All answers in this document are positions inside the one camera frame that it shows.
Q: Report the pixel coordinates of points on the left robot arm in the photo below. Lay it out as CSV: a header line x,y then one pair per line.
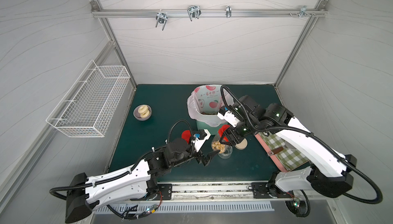
x,y
86,194

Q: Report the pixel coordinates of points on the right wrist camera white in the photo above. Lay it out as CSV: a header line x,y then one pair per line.
x,y
225,114

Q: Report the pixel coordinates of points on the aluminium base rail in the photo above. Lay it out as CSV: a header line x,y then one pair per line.
x,y
221,191

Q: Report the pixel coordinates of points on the red lid peanut jar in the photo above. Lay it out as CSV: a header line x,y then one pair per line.
x,y
186,135
219,143

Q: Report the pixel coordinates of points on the white wire basket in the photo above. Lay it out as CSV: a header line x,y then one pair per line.
x,y
88,107

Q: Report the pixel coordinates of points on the beige lid glass peanut jar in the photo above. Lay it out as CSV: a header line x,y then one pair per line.
x,y
225,152

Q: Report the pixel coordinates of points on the white vent strip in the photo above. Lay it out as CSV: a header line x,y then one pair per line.
x,y
195,207

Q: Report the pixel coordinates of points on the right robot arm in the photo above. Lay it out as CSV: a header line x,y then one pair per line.
x,y
329,173

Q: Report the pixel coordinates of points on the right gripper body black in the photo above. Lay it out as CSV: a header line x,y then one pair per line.
x,y
231,134

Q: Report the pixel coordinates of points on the pink tray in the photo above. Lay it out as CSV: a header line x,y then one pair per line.
x,y
270,153

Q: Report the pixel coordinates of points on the metal hook clamp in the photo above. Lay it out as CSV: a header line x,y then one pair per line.
x,y
194,12

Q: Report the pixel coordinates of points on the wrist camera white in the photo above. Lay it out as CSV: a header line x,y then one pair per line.
x,y
199,138
225,114

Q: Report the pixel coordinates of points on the grey bowl with buns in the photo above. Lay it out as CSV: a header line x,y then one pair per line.
x,y
142,112

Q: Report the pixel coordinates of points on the metal u-bolt clamp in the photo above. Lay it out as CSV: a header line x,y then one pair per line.
x,y
161,18

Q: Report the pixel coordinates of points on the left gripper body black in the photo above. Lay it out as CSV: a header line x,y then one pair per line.
x,y
200,156

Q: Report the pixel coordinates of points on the aluminium crossbar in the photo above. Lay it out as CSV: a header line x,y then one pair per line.
x,y
205,13

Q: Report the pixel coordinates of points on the small metal ring clamp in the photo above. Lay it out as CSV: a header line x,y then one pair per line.
x,y
228,11

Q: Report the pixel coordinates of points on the metal bracket clamp right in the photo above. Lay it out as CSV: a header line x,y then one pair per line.
x,y
303,13

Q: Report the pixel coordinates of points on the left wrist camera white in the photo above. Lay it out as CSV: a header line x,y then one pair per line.
x,y
199,138

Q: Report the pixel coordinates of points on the green checkered cloth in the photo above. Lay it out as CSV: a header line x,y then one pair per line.
x,y
285,155

